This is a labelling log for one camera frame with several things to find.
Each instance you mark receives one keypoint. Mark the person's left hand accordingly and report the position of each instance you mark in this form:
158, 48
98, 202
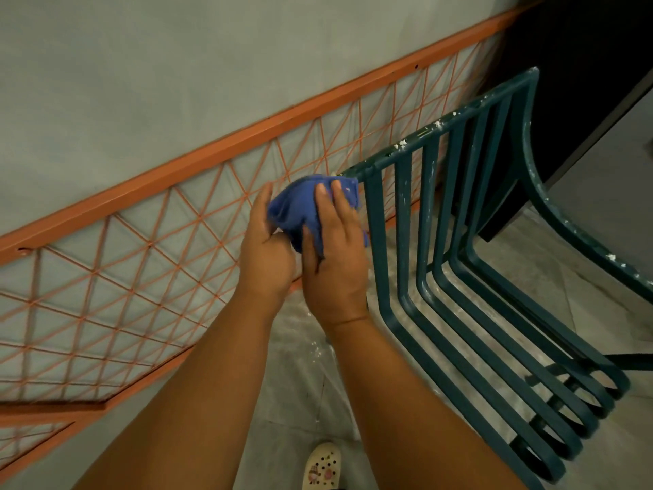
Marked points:
265, 260

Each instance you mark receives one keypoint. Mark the person's right hand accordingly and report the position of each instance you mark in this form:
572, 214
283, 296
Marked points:
339, 270

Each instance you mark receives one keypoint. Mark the person's right middle finger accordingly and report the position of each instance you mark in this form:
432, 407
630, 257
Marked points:
343, 198

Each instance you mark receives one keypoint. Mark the person's left fingers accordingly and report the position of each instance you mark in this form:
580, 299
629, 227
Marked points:
262, 206

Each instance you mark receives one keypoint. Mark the person's right thumb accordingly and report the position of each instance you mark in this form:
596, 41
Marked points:
310, 247

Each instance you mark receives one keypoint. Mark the blue cleaning cloth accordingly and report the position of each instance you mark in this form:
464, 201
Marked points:
298, 206

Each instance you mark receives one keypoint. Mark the person's right forearm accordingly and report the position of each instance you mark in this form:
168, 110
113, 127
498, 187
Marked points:
408, 413

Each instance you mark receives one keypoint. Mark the person's left forearm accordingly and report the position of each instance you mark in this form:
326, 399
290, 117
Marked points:
204, 392

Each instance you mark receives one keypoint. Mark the teal metal slatted chair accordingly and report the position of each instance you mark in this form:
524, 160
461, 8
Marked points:
378, 262

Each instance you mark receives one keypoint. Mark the clear plastic sheet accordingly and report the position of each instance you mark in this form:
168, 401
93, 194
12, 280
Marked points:
306, 367

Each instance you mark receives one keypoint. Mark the white perforated clog shoe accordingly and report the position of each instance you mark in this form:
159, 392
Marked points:
322, 469

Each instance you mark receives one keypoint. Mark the black cabinet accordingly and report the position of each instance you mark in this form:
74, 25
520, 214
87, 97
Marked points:
586, 45

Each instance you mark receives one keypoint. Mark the orange metal grid frame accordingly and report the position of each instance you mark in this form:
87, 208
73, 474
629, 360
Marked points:
204, 160

